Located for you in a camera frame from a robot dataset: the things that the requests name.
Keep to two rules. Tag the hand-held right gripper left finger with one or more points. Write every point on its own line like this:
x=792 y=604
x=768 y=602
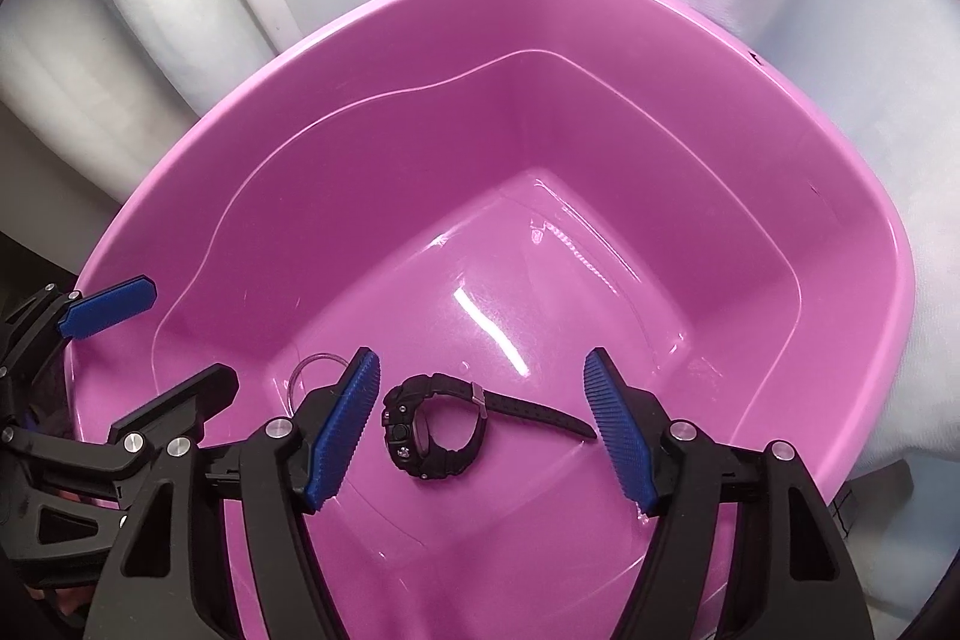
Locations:
x=341 y=434

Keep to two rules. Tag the pink plastic basin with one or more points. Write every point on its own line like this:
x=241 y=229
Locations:
x=525 y=123

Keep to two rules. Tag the black digital wristwatch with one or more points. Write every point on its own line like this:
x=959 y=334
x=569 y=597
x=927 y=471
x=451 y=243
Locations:
x=525 y=406

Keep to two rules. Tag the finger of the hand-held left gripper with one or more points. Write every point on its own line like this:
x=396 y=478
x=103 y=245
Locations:
x=180 y=404
x=105 y=306

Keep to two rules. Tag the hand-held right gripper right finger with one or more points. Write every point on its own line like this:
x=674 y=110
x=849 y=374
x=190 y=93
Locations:
x=619 y=437

